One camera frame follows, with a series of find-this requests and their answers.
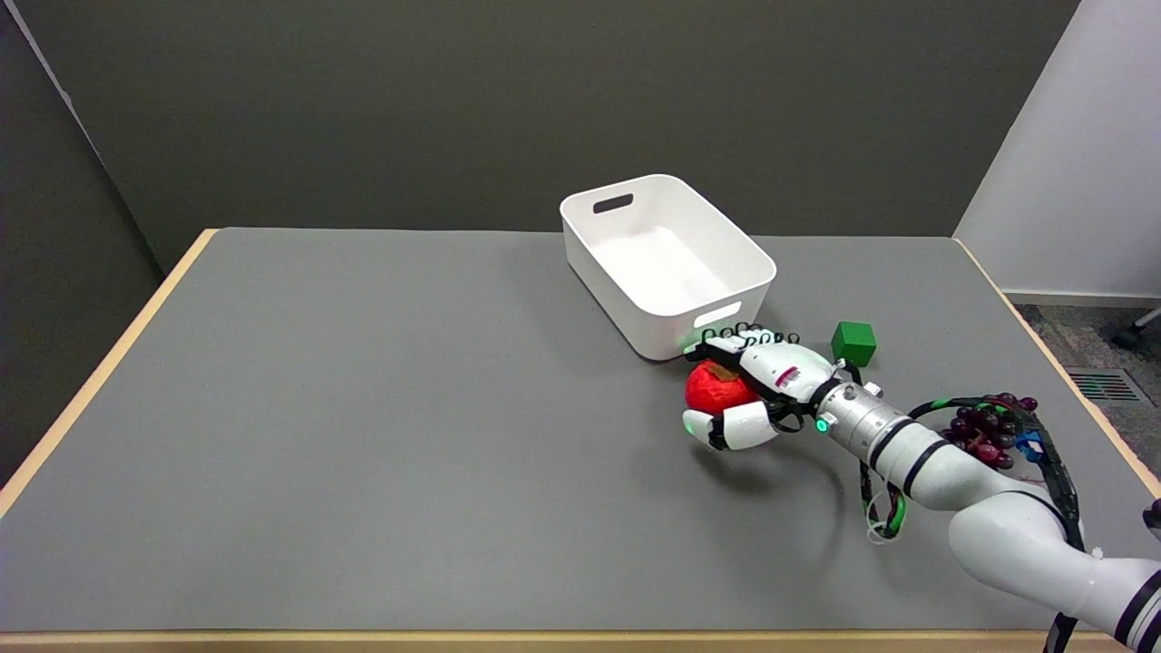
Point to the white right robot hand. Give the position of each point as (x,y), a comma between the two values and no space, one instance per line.
(762,390)

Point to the red tomato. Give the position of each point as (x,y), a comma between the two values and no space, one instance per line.
(717,388)

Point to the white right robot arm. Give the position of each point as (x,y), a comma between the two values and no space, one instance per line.
(980,499)

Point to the green cube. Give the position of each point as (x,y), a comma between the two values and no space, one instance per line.
(853,343)

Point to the white plastic bin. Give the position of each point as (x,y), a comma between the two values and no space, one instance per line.
(667,263)

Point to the purple grape bunch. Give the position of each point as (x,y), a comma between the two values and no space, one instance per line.
(987,430)

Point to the floor vent grille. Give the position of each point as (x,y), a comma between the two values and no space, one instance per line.
(1104,385)

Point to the black chair leg caster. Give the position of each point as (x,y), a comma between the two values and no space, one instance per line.
(1138,328)

